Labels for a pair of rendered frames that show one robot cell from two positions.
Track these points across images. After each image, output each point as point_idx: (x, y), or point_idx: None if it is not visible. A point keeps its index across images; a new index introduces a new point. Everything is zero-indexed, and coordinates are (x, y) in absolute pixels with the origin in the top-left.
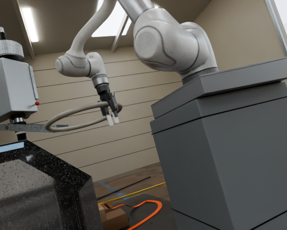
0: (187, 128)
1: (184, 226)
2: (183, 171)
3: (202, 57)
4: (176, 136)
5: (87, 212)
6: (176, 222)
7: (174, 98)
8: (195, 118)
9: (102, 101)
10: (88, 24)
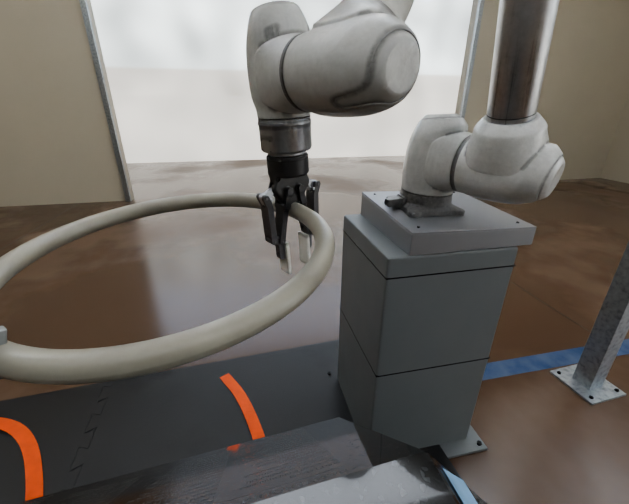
0: (487, 274)
1: (398, 386)
2: (444, 321)
3: None
4: (459, 282)
5: None
6: (379, 389)
7: (483, 237)
8: (506, 265)
9: (288, 202)
10: None
